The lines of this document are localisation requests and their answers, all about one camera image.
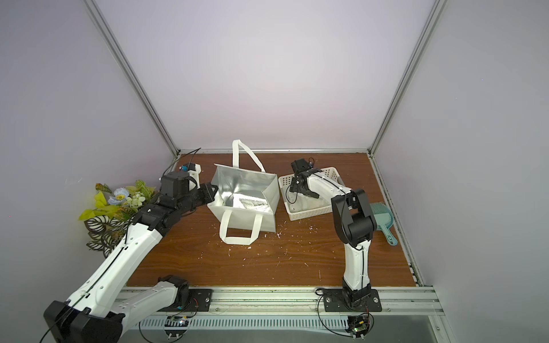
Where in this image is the left small circuit board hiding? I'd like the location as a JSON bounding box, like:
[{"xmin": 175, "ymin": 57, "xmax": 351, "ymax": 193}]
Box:
[{"xmin": 164, "ymin": 315, "xmax": 190, "ymax": 342}]

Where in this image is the white insulated delivery bag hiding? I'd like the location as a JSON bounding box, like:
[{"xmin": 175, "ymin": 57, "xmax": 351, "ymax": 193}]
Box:
[{"xmin": 207, "ymin": 139, "xmax": 280, "ymax": 246}]

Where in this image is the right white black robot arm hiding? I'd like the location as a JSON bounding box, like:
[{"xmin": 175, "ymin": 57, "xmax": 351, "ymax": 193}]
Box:
[{"xmin": 290, "ymin": 159, "xmax": 377, "ymax": 306}]

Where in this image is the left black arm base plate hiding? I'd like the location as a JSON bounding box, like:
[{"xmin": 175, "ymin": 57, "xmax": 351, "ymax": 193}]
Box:
[{"xmin": 160, "ymin": 289, "xmax": 213, "ymax": 312}]

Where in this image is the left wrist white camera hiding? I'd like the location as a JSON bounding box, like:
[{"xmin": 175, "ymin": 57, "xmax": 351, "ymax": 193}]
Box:
[{"xmin": 179, "ymin": 162, "xmax": 202, "ymax": 190}]

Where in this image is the small circuit board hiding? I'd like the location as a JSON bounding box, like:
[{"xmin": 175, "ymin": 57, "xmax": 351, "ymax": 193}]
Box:
[
  {"xmin": 345, "ymin": 314, "xmax": 375, "ymax": 340},
  {"xmin": 164, "ymin": 315, "xmax": 190, "ymax": 342}
]

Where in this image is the right small circuit board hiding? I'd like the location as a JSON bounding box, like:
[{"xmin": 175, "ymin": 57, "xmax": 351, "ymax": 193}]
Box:
[{"xmin": 345, "ymin": 314, "xmax": 375, "ymax": 340}]

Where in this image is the aluminium front rail frame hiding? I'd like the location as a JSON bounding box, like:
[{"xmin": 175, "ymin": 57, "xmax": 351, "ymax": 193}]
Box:
[{"xmin": 116, "ymin": 287, "xmax": 456, "ymax": 342}]

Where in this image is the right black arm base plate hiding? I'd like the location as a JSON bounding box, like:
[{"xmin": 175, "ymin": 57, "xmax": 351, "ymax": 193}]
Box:
[{"xmin": 320, "ymin": 288, "xmax": 383, "ymax": 313}]

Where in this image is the artificial flower plant bouquet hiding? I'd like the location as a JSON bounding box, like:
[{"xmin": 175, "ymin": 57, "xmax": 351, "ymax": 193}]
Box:
[{"xmin": 79, "ymin": 180, "xmax": 160, "ymax": 258}]

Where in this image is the teal plastic dustpan brush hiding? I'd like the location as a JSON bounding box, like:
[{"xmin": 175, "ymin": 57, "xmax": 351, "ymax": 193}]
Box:
[{"xmin": 370, "ymin": 202, "xmax": 398, "ymax": 247}]

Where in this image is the white perforated plastic basket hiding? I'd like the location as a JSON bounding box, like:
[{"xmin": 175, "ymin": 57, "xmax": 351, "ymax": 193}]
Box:
[{"xmin": 278, "ymin": 167, "xmax": 350, "ymax": 221}]

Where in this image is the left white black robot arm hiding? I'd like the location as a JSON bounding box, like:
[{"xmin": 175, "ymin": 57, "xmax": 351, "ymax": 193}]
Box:
[{"xmin": 44, "ymin": 171, "xmax": 219, "ymax": 342}]

